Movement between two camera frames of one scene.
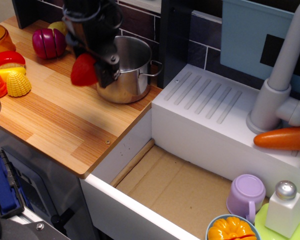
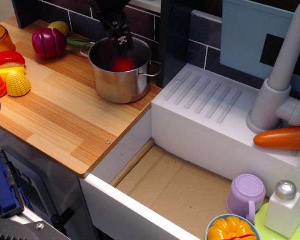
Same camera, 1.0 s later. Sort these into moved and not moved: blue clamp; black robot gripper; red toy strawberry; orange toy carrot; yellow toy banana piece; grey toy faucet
Moved: black robot gripper; red toy strawberry
Not moved: orange toy carrot; yellow toy banana piece; blue clamp; grey toy faucet
